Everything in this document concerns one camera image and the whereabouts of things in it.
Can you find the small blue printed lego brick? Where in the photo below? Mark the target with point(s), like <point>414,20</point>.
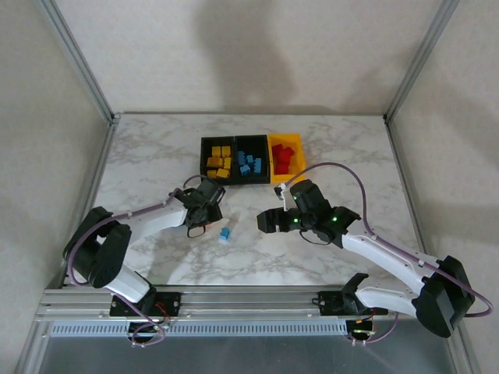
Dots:
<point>225,233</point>

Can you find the orange-yellow printed lego brick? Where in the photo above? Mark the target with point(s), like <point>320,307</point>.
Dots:
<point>214,161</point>

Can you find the yellow printed lego brick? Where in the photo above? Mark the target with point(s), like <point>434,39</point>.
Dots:
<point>215,150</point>

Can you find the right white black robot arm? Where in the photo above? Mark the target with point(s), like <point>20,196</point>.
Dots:
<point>390,257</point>

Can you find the long blue lego brick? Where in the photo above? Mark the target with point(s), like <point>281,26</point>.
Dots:
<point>257,164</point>

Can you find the yellow plastic bin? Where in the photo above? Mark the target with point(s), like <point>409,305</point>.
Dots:
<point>298,146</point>

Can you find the black plastic bin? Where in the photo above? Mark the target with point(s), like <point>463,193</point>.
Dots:
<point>259,144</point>
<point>204,145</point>

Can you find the wide aluminium base rail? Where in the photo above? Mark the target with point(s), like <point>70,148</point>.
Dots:
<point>249,302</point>

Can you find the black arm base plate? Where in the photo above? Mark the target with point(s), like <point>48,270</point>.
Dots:
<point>171,302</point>
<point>325,302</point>

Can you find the aluminium side rail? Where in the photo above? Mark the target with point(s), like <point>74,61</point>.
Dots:
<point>406,183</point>
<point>98,171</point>

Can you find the aluminium frame post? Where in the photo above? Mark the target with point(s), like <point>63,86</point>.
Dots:
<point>422,58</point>
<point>80,58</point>

